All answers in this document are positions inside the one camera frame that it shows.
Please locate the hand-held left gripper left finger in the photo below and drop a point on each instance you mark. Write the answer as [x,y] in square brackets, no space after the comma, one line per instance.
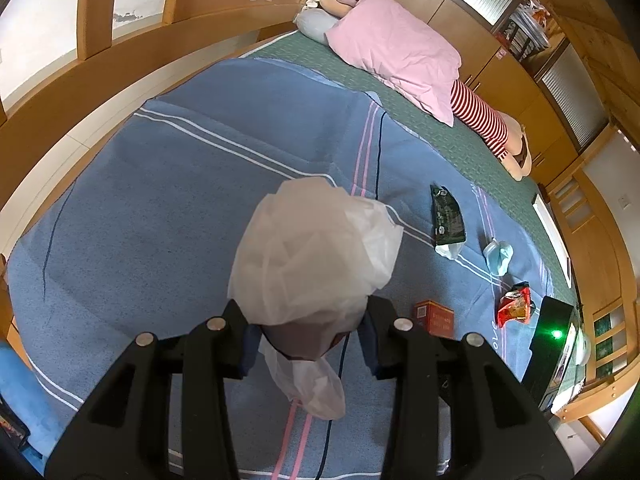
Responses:
[235,345]

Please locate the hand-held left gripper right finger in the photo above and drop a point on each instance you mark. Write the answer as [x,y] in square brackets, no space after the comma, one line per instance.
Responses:
[371,350]

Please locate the red snack packet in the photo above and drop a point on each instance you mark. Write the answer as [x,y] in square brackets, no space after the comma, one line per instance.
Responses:
[515,305]

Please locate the small orange box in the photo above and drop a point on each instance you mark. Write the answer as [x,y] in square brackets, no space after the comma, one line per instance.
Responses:
[434,316]

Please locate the blue face mask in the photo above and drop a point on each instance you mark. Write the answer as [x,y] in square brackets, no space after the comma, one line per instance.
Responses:
[500,255]

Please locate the white plastic bag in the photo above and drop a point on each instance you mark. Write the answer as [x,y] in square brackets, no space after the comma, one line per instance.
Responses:
[310,250]

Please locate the dark green snack packet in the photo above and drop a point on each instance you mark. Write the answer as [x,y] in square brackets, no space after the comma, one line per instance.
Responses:
[446,217]

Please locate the white flat board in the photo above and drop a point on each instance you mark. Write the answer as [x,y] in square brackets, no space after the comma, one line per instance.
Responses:
[550,230]

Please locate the blue striped blanket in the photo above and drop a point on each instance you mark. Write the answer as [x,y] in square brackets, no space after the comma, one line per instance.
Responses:
[150,210]

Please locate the blue cloth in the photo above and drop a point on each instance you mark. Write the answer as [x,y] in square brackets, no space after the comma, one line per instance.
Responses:
[22,390]

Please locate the green bed mat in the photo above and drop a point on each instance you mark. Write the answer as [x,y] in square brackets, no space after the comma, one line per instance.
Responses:
[450,130]

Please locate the striped plush doll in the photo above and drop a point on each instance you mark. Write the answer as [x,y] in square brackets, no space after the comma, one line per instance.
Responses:
[480,115]

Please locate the wooden cabinet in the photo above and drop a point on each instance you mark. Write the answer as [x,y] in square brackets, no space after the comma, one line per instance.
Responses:
[500,75]

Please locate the pink pillow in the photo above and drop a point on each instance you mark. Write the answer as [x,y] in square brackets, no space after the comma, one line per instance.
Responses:
[395,45]

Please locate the beige plush doll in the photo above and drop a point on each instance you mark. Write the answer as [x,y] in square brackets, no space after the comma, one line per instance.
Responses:
[337,2]

